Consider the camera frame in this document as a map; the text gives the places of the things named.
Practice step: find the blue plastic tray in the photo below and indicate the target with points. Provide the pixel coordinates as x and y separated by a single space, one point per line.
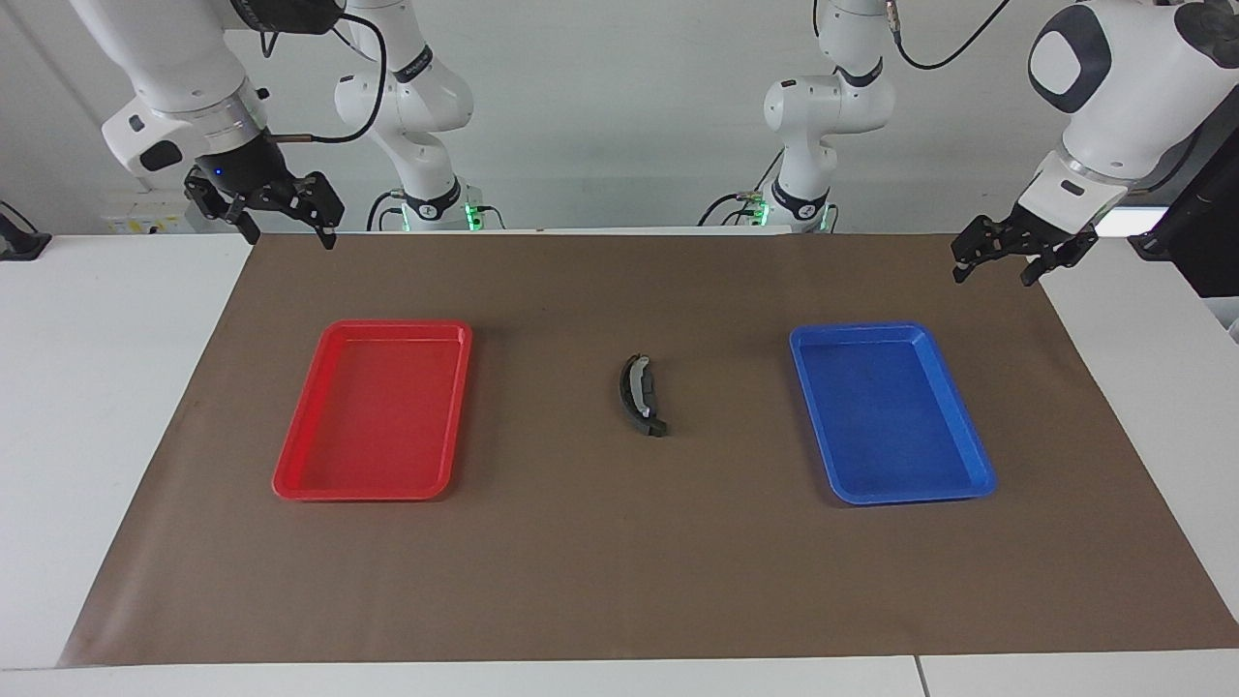
900 416

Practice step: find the black table clamp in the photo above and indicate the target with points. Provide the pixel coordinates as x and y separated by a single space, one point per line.
19 244

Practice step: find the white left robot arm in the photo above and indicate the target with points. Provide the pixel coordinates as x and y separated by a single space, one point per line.
1113 97

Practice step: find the white wall socket box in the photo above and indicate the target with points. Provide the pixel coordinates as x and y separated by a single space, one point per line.
145 218

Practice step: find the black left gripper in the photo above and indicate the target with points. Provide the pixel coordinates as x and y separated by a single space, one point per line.
1036 237

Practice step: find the curved dark brake shoe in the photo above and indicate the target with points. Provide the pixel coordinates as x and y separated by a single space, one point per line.
624 392

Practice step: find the brown paper mat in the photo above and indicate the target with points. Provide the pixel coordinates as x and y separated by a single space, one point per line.
619 561

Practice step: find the red plastic tray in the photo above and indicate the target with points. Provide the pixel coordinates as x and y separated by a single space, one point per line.
368 416

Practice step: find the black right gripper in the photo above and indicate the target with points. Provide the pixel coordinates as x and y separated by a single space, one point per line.
247 174

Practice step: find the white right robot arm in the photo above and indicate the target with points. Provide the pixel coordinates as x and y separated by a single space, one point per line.
165 58

